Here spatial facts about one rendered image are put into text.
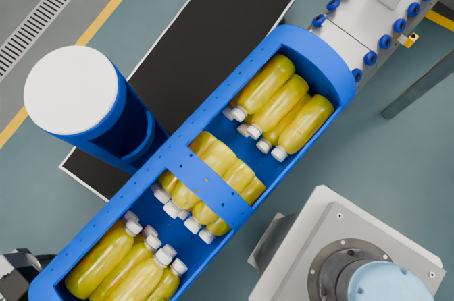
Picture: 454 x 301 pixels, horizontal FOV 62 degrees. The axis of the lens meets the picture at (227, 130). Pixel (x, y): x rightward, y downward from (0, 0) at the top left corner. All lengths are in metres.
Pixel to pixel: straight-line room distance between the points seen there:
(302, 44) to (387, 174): 1.39
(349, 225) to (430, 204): 1.44
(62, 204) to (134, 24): 1.13
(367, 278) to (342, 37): 0.86
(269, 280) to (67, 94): 0.75
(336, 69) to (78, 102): 0.72
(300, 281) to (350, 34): 0.81
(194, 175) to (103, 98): 0.44
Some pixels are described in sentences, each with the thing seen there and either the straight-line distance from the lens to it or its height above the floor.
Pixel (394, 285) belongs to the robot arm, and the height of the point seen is 1.44.
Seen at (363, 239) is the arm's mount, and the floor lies 1.22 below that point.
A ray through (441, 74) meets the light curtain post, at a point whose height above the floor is 0.61.
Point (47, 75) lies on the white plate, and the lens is 1.25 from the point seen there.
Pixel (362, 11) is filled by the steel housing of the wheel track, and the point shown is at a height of 0.93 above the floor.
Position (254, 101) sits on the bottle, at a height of 1.14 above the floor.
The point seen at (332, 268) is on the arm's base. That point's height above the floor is 1.27.
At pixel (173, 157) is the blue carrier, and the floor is 1.21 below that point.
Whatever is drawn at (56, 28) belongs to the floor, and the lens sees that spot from 2.64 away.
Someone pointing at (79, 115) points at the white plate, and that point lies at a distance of 1.16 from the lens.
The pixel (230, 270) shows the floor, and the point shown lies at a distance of 2.06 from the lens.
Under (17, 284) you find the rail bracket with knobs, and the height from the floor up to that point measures 1.00.
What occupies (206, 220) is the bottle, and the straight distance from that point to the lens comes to 0.92.
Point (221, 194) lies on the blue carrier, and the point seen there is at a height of 1.22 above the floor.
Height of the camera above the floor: 2.05
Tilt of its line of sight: 75 degrees down
